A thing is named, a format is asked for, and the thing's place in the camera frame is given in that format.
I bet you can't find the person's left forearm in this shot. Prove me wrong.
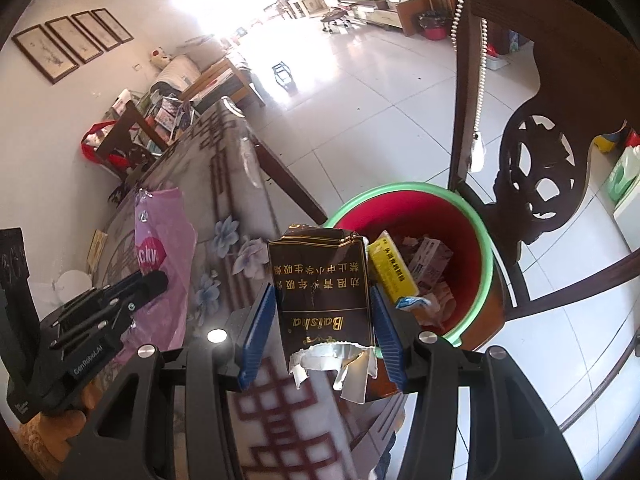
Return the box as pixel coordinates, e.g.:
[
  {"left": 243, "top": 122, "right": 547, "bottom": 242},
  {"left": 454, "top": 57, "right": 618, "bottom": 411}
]
[{"left": 12, "top": 412, "right": 71, "bottom": 466}]

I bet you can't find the dark floral cushion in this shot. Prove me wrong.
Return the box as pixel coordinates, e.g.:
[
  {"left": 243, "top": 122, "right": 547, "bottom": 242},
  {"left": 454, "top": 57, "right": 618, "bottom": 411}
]
[{"left": 107, "top": 170, "right": 146, "bottom": 206}]

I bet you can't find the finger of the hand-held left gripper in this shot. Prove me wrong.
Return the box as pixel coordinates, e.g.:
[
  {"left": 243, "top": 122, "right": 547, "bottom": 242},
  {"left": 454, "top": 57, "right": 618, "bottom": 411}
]
[{"left": 47, "top": 270, "right": 169, "bottom": 352}]

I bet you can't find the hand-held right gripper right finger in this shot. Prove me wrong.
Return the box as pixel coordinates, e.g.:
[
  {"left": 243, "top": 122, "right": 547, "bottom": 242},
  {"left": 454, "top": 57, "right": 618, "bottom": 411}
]
[{"left": 371, "top": 289, "right": 583, "bottom": 480}]

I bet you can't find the wooden chair with floral cushion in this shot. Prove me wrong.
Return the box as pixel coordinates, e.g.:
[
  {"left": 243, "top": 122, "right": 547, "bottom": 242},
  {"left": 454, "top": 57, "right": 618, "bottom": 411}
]
[{"left": 95, "top": 100, "right": 166, "bottom": 176}]

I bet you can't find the framed wall picture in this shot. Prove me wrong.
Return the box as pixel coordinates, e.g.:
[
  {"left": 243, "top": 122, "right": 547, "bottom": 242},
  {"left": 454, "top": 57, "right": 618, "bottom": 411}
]
[
  {"left": 46, "top": 16, "right": 104, "bottom": 64},
  {"left": 91, "top": 8, "right": 134, "bottom": 44},
  {"left": 12, "top": 25, "right": 80, "bottom": 85},
  {"left": 71, "top": 11, "right": 121, "bottom": 52}
]

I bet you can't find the pink plastic bag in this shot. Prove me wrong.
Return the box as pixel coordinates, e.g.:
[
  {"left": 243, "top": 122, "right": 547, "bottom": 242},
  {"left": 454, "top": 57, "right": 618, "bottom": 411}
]
[{"left": 112, "top": 187, "right": 198, "bottom": 361}]

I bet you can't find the yellow box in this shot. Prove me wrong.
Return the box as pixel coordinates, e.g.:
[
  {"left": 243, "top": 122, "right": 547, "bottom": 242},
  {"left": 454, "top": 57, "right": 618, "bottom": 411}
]
[{"left": 367, "top": 230, "right": 421, "bottom": 301}]

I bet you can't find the stack of magazines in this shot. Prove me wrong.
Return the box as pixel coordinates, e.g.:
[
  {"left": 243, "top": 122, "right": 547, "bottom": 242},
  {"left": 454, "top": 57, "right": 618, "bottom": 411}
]
[{"left": 112, "top": 87, "right": 196, "bottom": 146}]

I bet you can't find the red bag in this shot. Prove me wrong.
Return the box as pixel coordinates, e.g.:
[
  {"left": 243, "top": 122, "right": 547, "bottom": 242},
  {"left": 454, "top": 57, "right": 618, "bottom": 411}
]
[{"left": 81, "top": 121, "right": 131, "bottom": 166}]

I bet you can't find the carved wooden chair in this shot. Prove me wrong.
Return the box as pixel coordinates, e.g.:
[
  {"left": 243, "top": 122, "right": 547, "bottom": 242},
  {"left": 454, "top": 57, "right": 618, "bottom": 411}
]
[{"left": 447, "top": 0, "right": 640, "bottom": 431}]

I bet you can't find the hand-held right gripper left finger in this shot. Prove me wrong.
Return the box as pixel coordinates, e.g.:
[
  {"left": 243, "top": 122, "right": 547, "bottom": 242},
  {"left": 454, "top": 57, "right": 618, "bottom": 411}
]
[{"left": 57, "top": 284, "right": 278, "bottom": 480}]

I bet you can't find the dark brown cigarette pack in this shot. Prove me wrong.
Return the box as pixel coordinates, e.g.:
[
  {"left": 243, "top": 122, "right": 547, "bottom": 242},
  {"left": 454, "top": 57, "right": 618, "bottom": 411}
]
[{"left": 267, "top": 227, "right": 378, "bottom": 403}]

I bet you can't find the rolling stool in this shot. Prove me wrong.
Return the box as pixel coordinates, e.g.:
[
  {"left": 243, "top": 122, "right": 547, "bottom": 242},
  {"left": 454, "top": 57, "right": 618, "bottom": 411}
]
[{"left": 322, "top": 7, "right": 353, "bottom": 36}]

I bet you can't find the gold patterned box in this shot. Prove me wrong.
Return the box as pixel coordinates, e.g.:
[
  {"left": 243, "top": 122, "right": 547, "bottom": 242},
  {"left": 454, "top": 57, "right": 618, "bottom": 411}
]
[{"left": 86, "top": 230, "right": 108, "bottom": 271}]

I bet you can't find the person's left hand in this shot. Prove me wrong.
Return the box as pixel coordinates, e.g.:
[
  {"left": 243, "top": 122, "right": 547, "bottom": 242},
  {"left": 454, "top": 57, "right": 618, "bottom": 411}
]
[{"left": 47, "top": 375, "right": 108, "bottom": 443}]

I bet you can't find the red flowerpot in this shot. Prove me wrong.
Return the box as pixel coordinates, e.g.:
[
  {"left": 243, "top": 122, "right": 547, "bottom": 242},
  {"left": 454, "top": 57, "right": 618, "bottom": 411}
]
[{"left": 417, "top": 10, "right": 449, "bottom": 41}]

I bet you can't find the wooden sofa with cushions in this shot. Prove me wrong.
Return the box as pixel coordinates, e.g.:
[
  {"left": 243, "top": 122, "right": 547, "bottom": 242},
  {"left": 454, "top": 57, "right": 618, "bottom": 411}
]
[{"left": 155, "top": 52, "right": 266, "bottom": 111}]

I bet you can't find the white mop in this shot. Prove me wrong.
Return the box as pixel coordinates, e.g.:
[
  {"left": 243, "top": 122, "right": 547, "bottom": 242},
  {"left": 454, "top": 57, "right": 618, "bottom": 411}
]
[{"left": 487, "top": 42, "right": 510, "bottom": 70}]

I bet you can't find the television cabinet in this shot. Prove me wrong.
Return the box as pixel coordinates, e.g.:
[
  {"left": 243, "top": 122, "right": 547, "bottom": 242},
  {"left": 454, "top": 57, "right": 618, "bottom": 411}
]
[{"left": 322, "top": 0, "right": 431, "bottom": 36}]

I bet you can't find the blue and white wrapper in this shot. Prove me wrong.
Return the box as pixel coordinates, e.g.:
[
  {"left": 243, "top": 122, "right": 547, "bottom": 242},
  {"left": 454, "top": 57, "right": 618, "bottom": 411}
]
[{"left": 395, "top": 295, "right": 433, "bottom": 313}]

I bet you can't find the red bin with green rim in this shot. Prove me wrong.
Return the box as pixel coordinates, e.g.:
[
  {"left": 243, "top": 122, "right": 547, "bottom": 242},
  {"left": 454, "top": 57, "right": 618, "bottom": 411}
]
[{"left": 320, "top": 181, "right": 507, "bottom": 401}]

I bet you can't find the green and white pack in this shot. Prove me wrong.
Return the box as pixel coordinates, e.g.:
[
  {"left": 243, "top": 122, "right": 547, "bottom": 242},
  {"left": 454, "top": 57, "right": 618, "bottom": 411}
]
[{"left": 605, "top": 145, "right": 640, "bottom": 203}]

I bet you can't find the white cabinet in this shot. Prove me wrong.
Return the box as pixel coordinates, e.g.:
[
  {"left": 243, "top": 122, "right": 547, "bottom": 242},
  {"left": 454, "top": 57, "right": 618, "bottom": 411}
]
[{"left": 612, "top": 195, "right": 640, "bottom": 256}]

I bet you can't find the white desk lamp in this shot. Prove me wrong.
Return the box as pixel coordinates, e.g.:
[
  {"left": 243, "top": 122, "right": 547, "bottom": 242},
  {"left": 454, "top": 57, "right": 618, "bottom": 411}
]
[{"left": 47, "top": 270, "right": 93, "bottom": 311}]

